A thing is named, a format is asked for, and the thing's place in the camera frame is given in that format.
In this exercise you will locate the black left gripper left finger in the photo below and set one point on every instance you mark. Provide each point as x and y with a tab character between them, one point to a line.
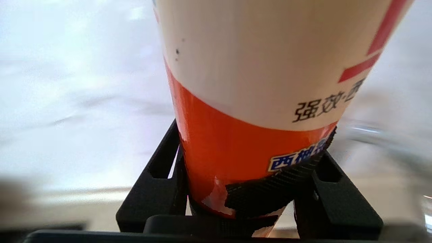
155	189

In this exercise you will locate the yellow-capped orange dish soap bottle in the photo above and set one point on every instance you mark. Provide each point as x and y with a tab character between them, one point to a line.
256	84

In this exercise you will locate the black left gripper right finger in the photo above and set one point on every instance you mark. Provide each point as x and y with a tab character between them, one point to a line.
337	206

